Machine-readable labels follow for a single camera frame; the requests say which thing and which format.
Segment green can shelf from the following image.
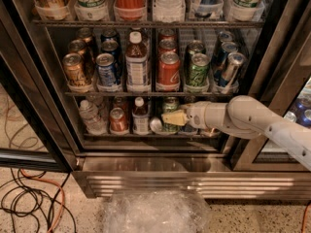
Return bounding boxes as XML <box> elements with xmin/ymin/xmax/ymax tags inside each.
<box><xmin>187</xmin><ymin>53</ymin><xmax>210</xmax><ymax>87</ymax></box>
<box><xmin>184</xmin><ymin>40</ymin><xmax>206</xmax><ymax>77</ymax></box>
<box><xmin>162</xmin><ymin>97</ymin><xmax>179</xmax><ymax>133</ymax></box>

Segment blue can middle shelf front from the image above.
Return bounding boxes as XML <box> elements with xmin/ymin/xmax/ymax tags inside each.
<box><xmin>96</xmin><ymin>53</ymin><xmax>121</xmax><ymax>86</ymax></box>

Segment blue can middle shelf rear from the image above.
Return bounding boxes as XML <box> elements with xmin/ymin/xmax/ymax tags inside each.
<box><xmin>100</xmin><ymin>28</ymin><xmax>120</xmax><ymax>44</ymax></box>

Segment orange cable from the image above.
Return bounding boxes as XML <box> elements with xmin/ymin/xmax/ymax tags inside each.
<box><xmin>299</xmin><ymin>201</ymin><xmax>311</xmax><ymax>233</ymax></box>
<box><xmin>18</xmin><ymin>169</ymin><xmax>66</xmax><ymax>233</ymax></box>

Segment red can bottom shelf rear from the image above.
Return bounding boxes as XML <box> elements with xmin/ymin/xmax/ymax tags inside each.
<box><xmin>113</xmin><ymin>97</ymin><xmax>128</xmax><ymax>111</ymax></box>

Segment green can bottom shelf front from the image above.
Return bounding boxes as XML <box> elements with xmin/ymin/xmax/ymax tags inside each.
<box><xmin>162</xmin><ymin>97</ymin><xmax>179</xmax><ymax>133</ymax></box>

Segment blue can bottom shelf front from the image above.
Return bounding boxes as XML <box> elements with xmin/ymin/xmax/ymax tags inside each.
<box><xmin>179</xmin><ymin>124</ymin><xmax>197</xmax><ymax>135</ymax></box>

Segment black cables on floor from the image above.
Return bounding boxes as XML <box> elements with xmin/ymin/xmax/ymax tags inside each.
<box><xmin>0</xmin><ymin>168</ymin><xmax>78</xmax><ymax>233</ymax></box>

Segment slim silver blue can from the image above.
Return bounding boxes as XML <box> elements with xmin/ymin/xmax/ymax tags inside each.
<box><xmin>218</xmin><ymin>52</ymin><xmax>246</xmax><ymax>87</ymax></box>
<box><xmin>212</xmin><ymin>30</ymin><xmax>234</xmax><ymax>63</ymax></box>
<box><xmin>212</xmin><ymin>42</ymin><xmax>238</xmax><ymax>82</ymax></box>

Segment tea bottle middle shelf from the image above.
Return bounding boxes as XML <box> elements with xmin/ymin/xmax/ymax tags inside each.
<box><xmin>125</xmin><ymin>31</ymin><xmax>148</xmax><ymax>85</ymax></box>

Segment silver can behind right door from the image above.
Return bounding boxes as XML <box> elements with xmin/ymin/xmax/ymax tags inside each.
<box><xmin>284</xmin><ymin>112</ymin><xmax>296</xmax><ymax>122</ymax></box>

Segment open glass fridge door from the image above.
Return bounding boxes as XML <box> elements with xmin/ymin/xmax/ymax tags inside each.
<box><xmin>0</xmin><ymin>22</ymin><xmax>71</xmax><ymax>173</ymax></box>

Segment blue can behind right door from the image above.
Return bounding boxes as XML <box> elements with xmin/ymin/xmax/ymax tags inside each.
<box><xmin>296</xmin><ymin>109</ymin><xmax>311</xmax><ymax>127</ymax></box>

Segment gold can middle shelf rear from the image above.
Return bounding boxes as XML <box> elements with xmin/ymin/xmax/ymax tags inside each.
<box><xmin>76</xmin><ymin>27</ymin><xmax>98</xmax><ymax>54</ymax></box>

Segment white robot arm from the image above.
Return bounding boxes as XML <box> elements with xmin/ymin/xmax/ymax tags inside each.
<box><xmin>161</xmin><ymin>95</ymin><xmax>311</xmax><ymax>170</ymax></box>

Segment blue can shelf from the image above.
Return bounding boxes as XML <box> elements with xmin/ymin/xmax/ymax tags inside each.
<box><xmin>184</xmin><ymin>96</ymin><xmax>196</xmax><ymax>104</ymax></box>
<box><xmin>100</xmin><ymin>28</ymin><xmax>120</xmax><ymax>44</ymax></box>
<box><xmin>96</xmin><ymin>53</ymin><xmax>121</xmax><ymax>86</ymax></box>
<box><xmin>179</xmin><ymin>124</ymin><xmax>197</xmax><ymax>135</ymax></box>
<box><xmin>101</xmin><ymin>40</ymin><xmax>122</xmax><ymax>77</ymax></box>

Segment red can shelf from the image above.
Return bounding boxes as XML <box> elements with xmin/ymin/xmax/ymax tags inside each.
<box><xmin>113</xmin><ymin>97</ymin><xmax>128</xmax><ymax>111</ymax></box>
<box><xmin>110</xmin><ymin>108</ymin><xmax>128</xmax><ymax>132</ymax></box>

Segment clear water bottle bottom shelf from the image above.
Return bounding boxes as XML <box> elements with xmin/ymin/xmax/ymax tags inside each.
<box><xmin>79</xmin><ymin>100</ymin><xmax>107</xmax><ymax>135</ymax></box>

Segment gold can middle shelf front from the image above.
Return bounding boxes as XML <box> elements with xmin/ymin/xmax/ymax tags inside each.
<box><xmin>62</xmin><ymin>52</ymin><xmax>91</xmax><ymax>86</ymax></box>

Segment green can middle shelf rear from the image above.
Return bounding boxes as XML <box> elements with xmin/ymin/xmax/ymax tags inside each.
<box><xmin>184</xmin><ymin>40</ymin><xmax>206</xmax><ymax>77</ymax></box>

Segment tea bottle bottom shelf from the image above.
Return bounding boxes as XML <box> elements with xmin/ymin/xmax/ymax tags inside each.
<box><xmin>132</xmin><ymin>97</ymin><xmax>151</xmax><ymax>135</ymax></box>

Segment clear plastic bag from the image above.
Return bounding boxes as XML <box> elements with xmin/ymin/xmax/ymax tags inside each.
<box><xmin>103</xmin><ymin>190</ymin><xmax>211</xmax><ymax>233</ymax></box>

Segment green can middle shelf front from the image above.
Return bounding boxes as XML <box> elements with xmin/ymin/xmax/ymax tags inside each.
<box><xmin>187</xmin><ymin>53</ymin><xmax>210</xmax><ymax>87</ymax></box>

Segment slim silver blue can rear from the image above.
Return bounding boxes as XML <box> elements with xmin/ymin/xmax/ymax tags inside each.
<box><xmin>212</xmin><ymin>30</ymin><xmax>234</xmax><ymax>63</ymax></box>

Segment orange cable left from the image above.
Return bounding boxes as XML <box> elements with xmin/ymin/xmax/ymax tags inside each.
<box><xmin>18</xmin><ymin>169</ymin><xmax>66</xmax><ymax>233</ymax></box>

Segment red cola can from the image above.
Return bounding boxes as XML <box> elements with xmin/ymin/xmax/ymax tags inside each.
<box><xmin>157</xmin><ymin>51</ymin><xmax>180</xmax><ymax>85</ymax></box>
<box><xmin>158</xmin><ymin>28</ymin><xmax>177</xmax><ymax>40</ymax></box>
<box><xmin>157</xmin><ymin>39</ymin><xmax>177</xmax><ymax>54</ymax></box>

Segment red cola can middle front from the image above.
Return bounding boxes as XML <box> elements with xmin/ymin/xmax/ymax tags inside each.
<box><xmin>157</xmin><ymin>51</ymin><xmax>180</xmax><ymax>85</ymax></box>

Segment tea bottle shelf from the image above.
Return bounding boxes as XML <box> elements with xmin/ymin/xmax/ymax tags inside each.
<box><xmin>125</xmin><ymin>31</ymin><xmax>148</xmax><ymax>85</ymax></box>
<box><xmin>132</xmin><ymin>97</ymin><xmax>151</xmax><ymax>135</ymax></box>

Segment orange cable right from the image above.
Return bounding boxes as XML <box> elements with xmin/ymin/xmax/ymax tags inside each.
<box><xmin>299</xmin><ymin>201</ymin><xmax>311</xmax><ymax>233</ymax></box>

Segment red cola can middle rear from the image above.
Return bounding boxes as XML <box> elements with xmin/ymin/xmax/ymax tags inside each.
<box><xmin>158</xmin><ymin>28</ymin><xmax>177</xmax><ymax>40</ymax></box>

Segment blue can bottom shelf rear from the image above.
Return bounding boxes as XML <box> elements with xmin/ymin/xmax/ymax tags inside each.
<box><xmin>184</xmin><ymin>96</ymin><xmax>196</xmax><ymax>104</ymax></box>

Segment gold can bottom shelf front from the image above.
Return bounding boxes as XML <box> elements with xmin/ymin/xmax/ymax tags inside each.
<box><xmin>201</xmin><ymin>128</ymin><xmax>221</xmax><ymax>137</ymax></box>

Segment red can bottom shelf front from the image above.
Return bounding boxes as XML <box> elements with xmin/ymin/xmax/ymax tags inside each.
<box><xmin>110</xmin><ymin>108</ymin><xmax>128</xmax><ymax>132</ymax></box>

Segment slim silver blue can front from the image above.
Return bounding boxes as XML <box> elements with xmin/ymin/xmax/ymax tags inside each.
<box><xmin>218</xmin><ymin>52</ymin><xmax>246</xmax><ymax>87</ymax></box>

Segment gold can shelf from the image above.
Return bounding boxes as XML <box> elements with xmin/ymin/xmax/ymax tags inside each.
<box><xmin>68</xmin><ymin>39</ymin><xmax>94</xmax><ymax>77</ymax></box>
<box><xmin>76</xmin><ymin>27</ymin><xmax>98</xmax><ymax>54</ymax></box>
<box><xmin>201</xmin><ymin>128</ymin><xmax>221</xmax><ymax>137</ymax></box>
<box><xmin>62</xmin><ymin>52</ymin><xmax>91</xmax><ymax>86</ymax></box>

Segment stainless steel fridge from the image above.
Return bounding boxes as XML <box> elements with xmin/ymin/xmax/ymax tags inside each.
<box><xmin>0</xmin><ymin>0</ymin><xmax>311</xmax><ymax>200</ymax></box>

